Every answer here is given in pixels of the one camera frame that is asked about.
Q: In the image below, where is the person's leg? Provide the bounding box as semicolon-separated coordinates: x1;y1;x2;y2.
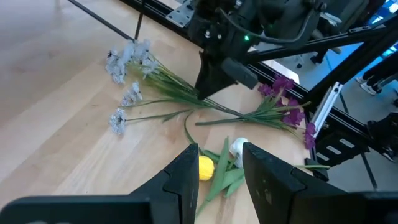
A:
362;51;398;83

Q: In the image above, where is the white artificial tulip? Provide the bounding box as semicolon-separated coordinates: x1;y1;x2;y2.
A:
229;136;331;171

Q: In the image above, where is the silver aluminium bar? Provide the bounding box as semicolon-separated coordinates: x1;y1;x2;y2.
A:
310;81;343;138

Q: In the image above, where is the white blossom flower spray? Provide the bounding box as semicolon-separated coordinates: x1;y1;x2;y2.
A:
104;39;249;135

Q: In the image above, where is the silver corner bracket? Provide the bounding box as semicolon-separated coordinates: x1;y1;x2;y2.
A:
165;0;196;28

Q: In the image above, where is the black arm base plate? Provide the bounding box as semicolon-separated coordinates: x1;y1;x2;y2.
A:
313;123;371;167

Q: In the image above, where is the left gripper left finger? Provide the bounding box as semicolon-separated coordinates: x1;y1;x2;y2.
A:
129;142;200;224

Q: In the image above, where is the yellow artificial tulip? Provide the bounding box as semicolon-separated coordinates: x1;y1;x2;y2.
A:
183;111;246;217

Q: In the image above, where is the purple blossom flower spray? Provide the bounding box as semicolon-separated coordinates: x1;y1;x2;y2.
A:
195;75;317;151

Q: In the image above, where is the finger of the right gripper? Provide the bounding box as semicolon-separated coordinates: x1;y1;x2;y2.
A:
221;57;259;90
195;51;237;101

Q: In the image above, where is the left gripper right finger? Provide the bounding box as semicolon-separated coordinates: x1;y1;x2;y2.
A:
242;142;349;224

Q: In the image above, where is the person's white shoe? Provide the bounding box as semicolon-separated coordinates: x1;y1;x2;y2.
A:
356;76;383;96

